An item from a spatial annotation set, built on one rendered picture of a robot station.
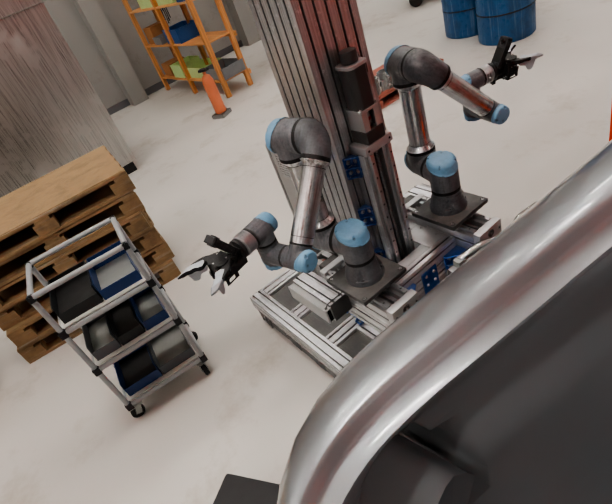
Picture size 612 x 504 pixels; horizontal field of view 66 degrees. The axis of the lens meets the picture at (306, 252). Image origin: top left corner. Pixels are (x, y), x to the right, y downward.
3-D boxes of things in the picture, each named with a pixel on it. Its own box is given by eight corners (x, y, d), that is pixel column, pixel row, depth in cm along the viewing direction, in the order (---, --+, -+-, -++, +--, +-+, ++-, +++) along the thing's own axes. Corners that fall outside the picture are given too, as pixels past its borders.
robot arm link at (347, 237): (363, 268, 169) (354, 238, 161) (334, 261, 177) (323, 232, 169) (380, 247, 175) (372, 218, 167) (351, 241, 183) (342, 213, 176)
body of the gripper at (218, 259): (227, 288, 143) (253, 262, 150) (218, 268, 138) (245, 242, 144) (210, 280, 148) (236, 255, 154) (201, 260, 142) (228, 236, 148)
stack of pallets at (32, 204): (160, 230, 447) (105, 142, 393) (187, 271, 377) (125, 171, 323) (26, 306, 415) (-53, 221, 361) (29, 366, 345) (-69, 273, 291)
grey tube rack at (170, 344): (137, 425, 268) (21, 303, 210) (123, 380, 301) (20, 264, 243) (218, 371, 281) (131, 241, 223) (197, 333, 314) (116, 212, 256)
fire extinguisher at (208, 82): (234, 113, 648) (214, 66, 610) (214, 122, 645) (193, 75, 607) (230, 108, 671) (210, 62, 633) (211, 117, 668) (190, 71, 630)
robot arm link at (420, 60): (431, 45, 156) (518, 105, 181) (413, 41, 164) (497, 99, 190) (414, 78, 159) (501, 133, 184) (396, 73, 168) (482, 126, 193)
